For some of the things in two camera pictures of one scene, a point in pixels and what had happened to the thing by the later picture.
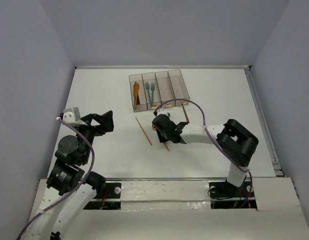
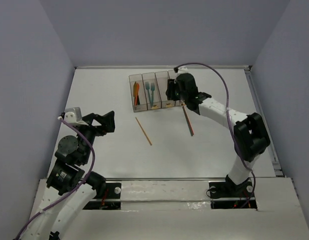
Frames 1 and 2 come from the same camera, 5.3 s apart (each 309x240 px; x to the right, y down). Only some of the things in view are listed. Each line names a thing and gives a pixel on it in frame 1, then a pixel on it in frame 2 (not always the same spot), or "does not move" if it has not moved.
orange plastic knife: [137, 92] does not move
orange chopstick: [185, 113] does not move
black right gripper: [161, 138] to [172, 84]
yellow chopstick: [143, 131] does not move
